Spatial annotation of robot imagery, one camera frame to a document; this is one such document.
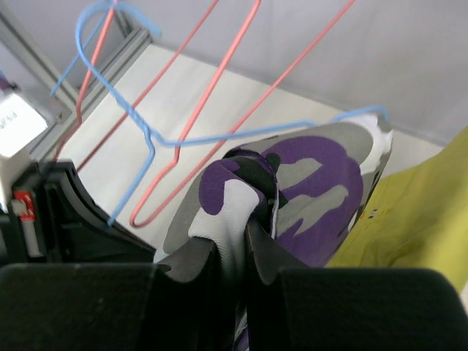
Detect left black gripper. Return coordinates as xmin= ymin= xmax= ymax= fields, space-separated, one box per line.
xmin=1 ymin=162 xmax=155 ymax=263

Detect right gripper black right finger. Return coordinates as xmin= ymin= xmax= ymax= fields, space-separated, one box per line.
xmin=245 ymin=220 xmax=467 ymax=350

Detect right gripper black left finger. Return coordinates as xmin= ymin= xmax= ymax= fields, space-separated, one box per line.
xmin=1 ymin=238 xmax=218 ymax=350

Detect pink wire hanger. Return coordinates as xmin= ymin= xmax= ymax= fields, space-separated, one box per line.
xmin=53 ymin=1 xmax=218 ymax=165

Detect purple grey camouflage trousers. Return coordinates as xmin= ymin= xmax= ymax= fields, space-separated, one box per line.
xmin=155 ymin=113 xmax=393 ymax=350

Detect blue hanger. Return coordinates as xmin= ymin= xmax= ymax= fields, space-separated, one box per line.
xmin=50 ymin=1 xmax=390 ymax=226

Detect olive yellow trousers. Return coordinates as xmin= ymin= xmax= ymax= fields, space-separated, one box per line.
xmin=327 ymin=130 xmax=467 ymax=292

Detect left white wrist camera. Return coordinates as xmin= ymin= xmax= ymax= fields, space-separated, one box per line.
xmin=1 ymin=91 xmax=48 ymax=212

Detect left aluminium frame posts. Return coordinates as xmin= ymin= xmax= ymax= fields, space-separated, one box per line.
xmin=1 ymin=1 xmax=151 ymax=159

